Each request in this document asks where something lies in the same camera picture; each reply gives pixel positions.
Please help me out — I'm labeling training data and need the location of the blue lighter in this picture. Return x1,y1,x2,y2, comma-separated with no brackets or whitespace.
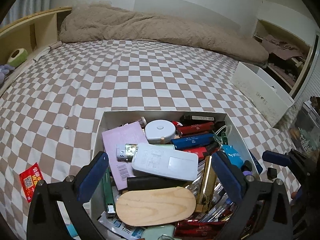
250,151,263,174

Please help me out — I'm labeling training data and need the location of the purple gradient vape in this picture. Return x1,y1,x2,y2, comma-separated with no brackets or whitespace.
242,171,252,176

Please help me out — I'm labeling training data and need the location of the gold lighter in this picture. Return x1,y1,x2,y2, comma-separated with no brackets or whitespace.
195,155,217,213

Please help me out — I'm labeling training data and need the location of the large red lighter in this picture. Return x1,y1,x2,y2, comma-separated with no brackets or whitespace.
174,220,227,239

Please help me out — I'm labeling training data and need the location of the white remote control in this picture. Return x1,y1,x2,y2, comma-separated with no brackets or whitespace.
131,143,199,181

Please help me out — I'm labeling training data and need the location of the white clutter box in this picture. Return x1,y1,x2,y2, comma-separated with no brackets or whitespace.
89,110,262,240

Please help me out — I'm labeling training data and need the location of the black ribbed cap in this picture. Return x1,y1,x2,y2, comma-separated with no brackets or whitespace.
267,167,278,181

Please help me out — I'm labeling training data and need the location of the clear plastic storage bin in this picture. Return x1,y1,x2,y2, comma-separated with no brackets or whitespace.
289,99,319,162

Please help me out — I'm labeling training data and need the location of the red snack packet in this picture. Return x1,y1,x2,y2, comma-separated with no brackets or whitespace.
19,163,43,203

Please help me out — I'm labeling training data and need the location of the blue plastic packet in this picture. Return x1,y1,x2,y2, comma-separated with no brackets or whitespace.
222,145,244,168

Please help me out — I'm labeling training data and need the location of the white shoe box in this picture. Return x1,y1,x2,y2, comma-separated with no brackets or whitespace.
232,62,294,127

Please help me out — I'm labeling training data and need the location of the wooden oval lid box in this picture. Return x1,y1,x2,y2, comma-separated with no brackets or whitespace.
116,187,196,226

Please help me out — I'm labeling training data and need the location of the checkered brown white bedsheet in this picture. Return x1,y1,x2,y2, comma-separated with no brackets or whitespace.
1,40,293,239

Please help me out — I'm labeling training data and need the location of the pink notebook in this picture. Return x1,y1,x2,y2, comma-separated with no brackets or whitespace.
102,121,148,190

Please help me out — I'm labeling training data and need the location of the purple plush toy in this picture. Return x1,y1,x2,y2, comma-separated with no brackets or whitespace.
0,64,15,85

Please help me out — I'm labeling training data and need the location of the green avocado plush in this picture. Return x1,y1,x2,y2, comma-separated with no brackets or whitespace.
7,48,28,68

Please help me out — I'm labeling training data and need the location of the wooden headboard shelf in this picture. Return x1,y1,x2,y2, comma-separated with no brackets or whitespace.
1,7,72,94

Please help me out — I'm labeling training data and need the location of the beige fluffy duvet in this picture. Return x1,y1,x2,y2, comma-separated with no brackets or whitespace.
59,3,269,64

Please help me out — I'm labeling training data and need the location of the grey window curtain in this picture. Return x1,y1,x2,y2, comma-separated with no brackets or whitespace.
1,0,52,28

